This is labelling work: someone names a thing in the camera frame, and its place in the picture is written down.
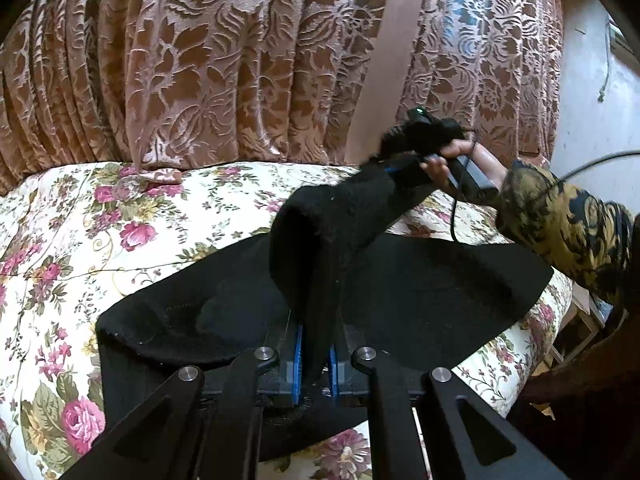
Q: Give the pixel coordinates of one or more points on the person's dark clothing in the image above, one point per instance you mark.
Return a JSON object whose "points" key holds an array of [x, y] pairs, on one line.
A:
{"points": [[590, 420]]}

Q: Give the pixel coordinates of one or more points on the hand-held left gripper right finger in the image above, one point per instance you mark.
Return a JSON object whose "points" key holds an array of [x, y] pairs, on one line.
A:
{"points": [[333, 375]]}

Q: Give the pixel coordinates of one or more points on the person's right hand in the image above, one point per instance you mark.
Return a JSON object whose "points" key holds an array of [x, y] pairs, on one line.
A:
{"points": [[465, 150]]}

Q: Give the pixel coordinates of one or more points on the white wooden frame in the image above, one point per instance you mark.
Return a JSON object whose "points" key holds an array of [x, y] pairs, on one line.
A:
{"points": [[575, 320]]}

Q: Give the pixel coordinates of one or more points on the black pants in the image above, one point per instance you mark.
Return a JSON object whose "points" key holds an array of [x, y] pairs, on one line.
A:
{"points": [[425, 290]]}

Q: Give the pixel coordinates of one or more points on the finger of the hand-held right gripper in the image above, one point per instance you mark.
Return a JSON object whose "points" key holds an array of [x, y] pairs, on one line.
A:
{"points": [[397, 166]]}

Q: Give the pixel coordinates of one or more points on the brown floral curtain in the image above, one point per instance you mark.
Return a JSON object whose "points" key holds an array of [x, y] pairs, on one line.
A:
{"points": [[200, 60]]}

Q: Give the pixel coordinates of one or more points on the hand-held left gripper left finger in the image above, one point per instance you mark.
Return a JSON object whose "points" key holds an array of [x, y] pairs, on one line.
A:
{"points": [[297, 365]]}

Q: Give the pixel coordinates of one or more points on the floral bed sheet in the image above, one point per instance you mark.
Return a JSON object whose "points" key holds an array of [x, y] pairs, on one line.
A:
{"points": [[100, 240]]}

